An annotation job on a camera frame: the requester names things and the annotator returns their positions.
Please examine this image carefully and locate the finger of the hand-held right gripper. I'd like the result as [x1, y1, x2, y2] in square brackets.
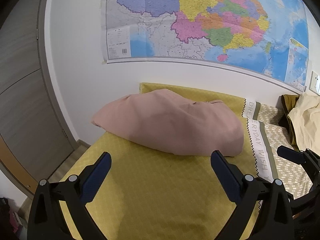
[277, 146, 320, 179]
[287, 180, 320, 214]

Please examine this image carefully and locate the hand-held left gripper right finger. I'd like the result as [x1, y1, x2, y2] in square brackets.
[210, 150, 294, 240]

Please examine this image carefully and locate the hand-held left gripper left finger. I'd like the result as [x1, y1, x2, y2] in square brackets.
[27, 151, 112, 240]

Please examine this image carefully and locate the pink jacket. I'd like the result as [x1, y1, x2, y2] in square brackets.
[90, 89, 245, 157]

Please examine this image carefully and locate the cream cloth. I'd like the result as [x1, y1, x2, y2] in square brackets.
[287, 92, 320, 153]

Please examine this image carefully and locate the olive garment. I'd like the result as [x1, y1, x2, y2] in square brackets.
[278, 94, 300, 145]

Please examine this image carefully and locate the patchwork bed sheet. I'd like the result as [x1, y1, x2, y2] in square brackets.
[59, 82, 320, 240]

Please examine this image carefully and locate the dark cloth bundle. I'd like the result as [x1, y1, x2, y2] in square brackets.
[0, 197, 20, 235]

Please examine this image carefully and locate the grey wooden door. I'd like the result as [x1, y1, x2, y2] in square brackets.
[0, 0, 75, 197]

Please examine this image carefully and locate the white wall socket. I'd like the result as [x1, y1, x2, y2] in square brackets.
[309, 71, 320, 94]

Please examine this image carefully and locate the colourful wall map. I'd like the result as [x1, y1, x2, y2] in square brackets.
[101, 0, 309, 92]

